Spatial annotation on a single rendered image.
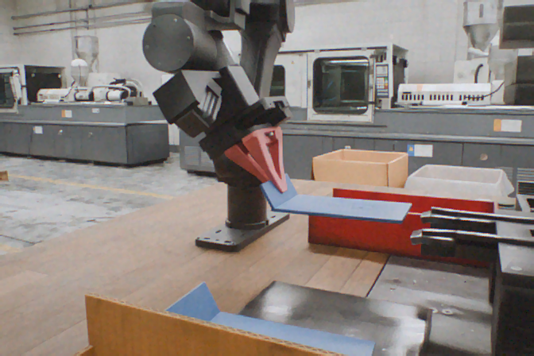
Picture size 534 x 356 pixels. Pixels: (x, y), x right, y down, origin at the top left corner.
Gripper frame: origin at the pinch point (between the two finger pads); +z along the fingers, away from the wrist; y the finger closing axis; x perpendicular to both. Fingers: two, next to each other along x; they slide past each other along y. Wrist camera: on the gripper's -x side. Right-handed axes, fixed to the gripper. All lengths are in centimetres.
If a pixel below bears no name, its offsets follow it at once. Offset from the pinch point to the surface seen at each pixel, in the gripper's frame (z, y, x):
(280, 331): 10.5, 2.3, -16.5
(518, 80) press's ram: 1.9, 26.1, -9.2
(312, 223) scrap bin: 6.7, -4.2, 11.9
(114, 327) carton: 3.5, -3.9, -25.1
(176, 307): 4.7, -2.7, -20.3
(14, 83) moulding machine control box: -390, -601, 477
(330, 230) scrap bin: 8.7, -2.1, 11.9
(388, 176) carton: 22, -43, 216
